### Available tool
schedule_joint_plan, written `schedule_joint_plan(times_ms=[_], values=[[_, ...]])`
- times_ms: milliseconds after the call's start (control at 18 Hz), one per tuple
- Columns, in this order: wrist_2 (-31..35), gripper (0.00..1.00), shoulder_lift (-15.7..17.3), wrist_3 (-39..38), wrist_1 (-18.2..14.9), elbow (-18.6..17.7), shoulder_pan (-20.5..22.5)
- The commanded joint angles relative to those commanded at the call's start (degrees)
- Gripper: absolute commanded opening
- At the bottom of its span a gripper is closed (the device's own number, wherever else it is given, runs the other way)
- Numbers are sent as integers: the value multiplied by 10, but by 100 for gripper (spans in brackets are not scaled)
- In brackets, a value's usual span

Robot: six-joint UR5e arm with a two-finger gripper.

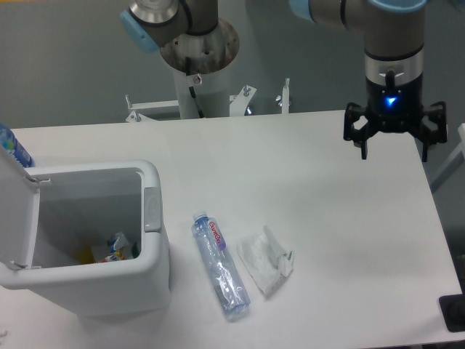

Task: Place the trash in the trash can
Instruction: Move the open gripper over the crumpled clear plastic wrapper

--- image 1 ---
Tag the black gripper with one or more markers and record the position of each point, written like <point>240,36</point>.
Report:
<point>396,110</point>

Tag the clear plastic water bottle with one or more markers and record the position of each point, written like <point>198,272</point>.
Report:
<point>220,266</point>

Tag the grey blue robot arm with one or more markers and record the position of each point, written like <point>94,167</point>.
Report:
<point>393,31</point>

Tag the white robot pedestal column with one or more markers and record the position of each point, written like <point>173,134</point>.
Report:
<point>200,67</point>

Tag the colourful trash in bin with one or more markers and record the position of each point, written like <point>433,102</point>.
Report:
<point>117,248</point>

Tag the white metal base frame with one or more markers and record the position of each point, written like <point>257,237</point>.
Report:
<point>239,105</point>

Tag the white plastic trash can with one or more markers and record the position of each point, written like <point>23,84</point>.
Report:
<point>49,213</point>

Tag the black device at table edge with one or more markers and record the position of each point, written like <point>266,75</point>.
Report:
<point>452,307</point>

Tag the white plastic bag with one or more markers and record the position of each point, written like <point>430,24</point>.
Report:
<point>266,260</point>

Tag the blue labelled bottle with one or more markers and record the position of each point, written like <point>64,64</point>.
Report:
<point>15,148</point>

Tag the white frame right edge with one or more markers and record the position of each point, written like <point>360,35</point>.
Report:
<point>453,161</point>

